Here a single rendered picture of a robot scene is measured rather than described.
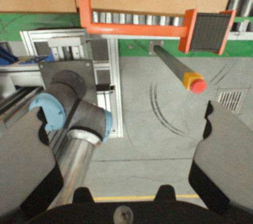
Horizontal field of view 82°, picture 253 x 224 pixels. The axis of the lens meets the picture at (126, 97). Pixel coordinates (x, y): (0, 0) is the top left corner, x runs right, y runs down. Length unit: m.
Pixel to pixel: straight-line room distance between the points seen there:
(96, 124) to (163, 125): 1.74
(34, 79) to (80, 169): 0.55
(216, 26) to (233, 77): 1.80
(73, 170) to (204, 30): 0.45
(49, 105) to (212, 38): 0.45
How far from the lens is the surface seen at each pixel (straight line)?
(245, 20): 1.22
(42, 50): 1.64
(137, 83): 1.77
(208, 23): 0.37
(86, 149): 0.47
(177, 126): 2.23
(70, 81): 0.61
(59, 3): 1.17
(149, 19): 1.09
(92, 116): 0.50
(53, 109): 0.48
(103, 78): 1.54
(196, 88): 0.72
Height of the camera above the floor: 1.63
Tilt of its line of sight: 62 degrees down
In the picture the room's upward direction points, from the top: 179 degrees clockwise
